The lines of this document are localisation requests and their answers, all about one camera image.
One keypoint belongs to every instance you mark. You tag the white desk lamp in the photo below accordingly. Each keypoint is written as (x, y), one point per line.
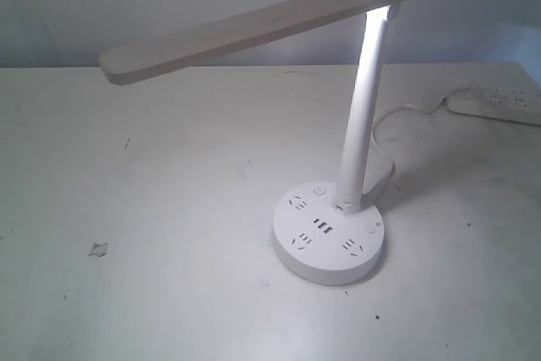
(327, 233)

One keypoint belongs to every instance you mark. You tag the white power strip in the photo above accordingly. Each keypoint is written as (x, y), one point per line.
(513, 106)

